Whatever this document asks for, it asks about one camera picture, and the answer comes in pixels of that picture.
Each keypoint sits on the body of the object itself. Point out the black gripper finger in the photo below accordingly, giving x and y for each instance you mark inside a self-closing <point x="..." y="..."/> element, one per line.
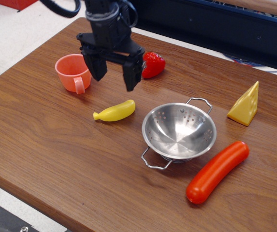
<point x="132" y="72"/>
<point x="96" y="65"/>

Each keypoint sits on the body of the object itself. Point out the red box on floor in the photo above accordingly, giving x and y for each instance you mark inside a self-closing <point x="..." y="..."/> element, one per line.
<point x="17" y="4"/>

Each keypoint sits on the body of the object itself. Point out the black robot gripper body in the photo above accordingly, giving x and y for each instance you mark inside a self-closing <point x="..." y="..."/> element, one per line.
<point x="110" y="40"/>

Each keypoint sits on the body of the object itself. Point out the yellow toy banana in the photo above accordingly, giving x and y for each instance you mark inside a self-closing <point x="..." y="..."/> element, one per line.
<point x="117" y="112"/>

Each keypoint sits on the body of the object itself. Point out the red toy sausage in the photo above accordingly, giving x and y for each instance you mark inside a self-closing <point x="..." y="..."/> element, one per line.
<point x="206" y="180"/>

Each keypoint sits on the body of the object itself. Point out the black base with screw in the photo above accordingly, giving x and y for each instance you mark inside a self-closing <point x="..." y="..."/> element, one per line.
<point x="28" y="221"/>

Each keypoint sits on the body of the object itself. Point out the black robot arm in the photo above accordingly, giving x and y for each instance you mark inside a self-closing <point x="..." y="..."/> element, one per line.
<point x="109" y="9"/>

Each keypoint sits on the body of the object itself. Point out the steel colander with handles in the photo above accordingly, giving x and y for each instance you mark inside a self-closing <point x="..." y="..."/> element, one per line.
<point x="179" y="132"/>

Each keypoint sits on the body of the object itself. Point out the pink plastic cup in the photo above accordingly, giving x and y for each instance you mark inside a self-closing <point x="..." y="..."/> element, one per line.
<point x="73" y="73"/>

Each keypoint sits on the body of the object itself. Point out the red toy strawberry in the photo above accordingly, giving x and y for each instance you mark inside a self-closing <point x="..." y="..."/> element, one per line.
<point x="154" y="65"/>

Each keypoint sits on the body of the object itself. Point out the wooden rail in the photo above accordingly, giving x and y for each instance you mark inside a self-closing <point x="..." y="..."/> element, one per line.
<point x="267" y="6"/>

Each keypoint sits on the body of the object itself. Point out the yellow toy cheese wedge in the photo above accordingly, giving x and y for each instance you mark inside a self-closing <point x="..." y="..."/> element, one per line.
<point x="245" y="108"/>

